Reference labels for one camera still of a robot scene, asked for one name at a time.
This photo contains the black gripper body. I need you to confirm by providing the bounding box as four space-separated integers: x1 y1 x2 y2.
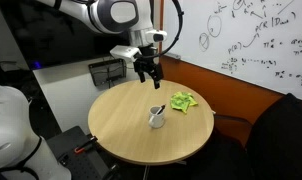
133 45 165 81

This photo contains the black marker pen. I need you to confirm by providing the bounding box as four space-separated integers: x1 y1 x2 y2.
150 103 167 123

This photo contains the white ceramic mug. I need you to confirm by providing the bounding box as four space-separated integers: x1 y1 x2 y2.
148 105 167 130

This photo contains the grey whiteboard tray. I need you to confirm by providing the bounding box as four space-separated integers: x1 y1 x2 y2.
165 51 182 61

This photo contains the yellow-green crumpled cloth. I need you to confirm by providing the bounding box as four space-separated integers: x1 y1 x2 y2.
169 91 199 115

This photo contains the round wooden table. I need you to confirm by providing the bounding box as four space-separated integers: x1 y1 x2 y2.
87 78 216 180

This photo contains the white cabinet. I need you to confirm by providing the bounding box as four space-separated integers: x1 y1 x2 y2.
32 55 143 135

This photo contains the orange black clamp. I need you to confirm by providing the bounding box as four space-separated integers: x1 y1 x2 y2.
73 134 100 155

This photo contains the whiteboard with writing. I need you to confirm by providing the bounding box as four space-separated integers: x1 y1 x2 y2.
162 0 302 104

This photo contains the large black screen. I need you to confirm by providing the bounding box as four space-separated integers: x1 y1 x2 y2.
0 0 156 70

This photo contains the black office chair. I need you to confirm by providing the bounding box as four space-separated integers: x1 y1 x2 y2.
213 92 302 180

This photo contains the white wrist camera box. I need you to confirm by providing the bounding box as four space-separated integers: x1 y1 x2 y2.
109 44 141 64

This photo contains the black wire mesh basket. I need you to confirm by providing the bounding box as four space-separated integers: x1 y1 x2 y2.
87 58 127 88

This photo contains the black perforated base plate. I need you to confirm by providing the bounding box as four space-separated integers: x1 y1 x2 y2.
45 125 121 180

